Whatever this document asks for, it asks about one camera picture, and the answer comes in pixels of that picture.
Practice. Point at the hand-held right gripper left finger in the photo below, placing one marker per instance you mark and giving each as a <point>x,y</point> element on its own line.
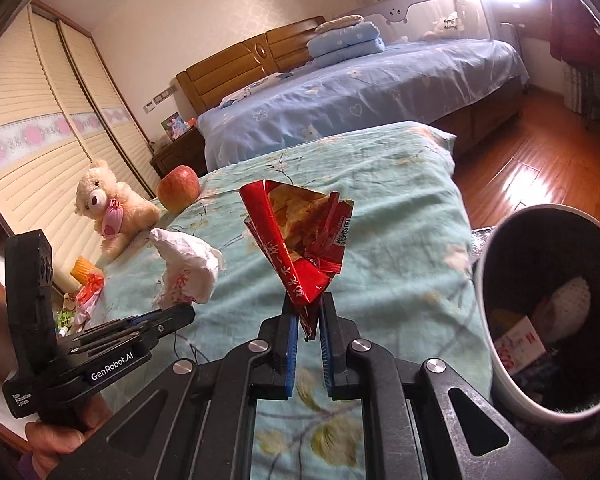
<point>291,355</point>

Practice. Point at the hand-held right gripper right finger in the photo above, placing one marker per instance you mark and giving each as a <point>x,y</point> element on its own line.
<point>327,355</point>

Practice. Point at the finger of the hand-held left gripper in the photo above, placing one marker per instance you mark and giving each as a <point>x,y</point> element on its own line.
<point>145,316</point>
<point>177,320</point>

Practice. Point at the red snack wrapper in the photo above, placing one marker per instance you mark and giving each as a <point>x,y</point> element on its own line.
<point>280,255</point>

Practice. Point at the white bin with black bag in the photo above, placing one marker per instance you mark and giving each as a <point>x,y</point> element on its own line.
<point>500,385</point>

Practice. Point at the orange foam fruit net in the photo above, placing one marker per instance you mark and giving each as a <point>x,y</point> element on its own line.
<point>505,320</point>

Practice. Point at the white foam fruit net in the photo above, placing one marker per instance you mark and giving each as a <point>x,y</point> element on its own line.
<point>570,305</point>

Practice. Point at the person's left hand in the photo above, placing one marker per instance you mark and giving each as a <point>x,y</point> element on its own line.
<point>55,440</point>

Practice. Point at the green packet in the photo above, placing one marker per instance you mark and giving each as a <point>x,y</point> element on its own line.
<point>65,320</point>

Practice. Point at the red white wrapper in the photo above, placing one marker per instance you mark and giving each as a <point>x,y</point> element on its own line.
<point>90,292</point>

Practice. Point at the yellow corn toy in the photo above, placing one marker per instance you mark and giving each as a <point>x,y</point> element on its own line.
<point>85,267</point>

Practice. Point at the cream teddy bear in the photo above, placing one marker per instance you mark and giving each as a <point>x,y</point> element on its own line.
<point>125,205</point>

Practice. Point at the red apple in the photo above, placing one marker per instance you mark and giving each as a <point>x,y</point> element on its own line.
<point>177,187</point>

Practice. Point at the green floral blanket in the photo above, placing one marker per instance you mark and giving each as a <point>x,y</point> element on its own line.
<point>405,220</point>

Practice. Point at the wooden nightstand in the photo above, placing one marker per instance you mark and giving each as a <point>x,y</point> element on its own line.
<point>180,152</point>

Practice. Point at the silver foil sheet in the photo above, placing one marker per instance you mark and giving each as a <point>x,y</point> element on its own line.
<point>482,245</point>

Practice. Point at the cream sliding wardrobe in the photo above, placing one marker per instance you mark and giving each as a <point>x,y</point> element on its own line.
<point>55,110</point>

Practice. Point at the white red paper box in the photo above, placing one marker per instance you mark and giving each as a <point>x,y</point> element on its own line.
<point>522,345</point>

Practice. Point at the wooden headboard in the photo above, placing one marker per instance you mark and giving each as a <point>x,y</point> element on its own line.
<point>220,75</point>

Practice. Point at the bed with blue sheet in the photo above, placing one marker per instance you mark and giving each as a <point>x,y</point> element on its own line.
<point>355,95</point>

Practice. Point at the folded blue quilt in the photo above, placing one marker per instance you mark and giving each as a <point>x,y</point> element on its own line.
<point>345,44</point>

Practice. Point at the small patterned pillow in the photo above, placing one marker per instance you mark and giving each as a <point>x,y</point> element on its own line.
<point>340,22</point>

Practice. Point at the white plush toy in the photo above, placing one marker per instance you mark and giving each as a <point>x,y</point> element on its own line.
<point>445,24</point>

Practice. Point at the floral curtain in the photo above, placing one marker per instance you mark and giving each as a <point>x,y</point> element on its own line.
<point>585,95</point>

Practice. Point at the red jacket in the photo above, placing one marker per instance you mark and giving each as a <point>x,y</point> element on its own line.
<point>580,25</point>

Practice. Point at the photo frame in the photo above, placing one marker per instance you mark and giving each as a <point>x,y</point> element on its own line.
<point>174,126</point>

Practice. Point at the grey bed guard rail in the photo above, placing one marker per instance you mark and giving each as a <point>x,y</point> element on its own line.
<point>415,10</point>

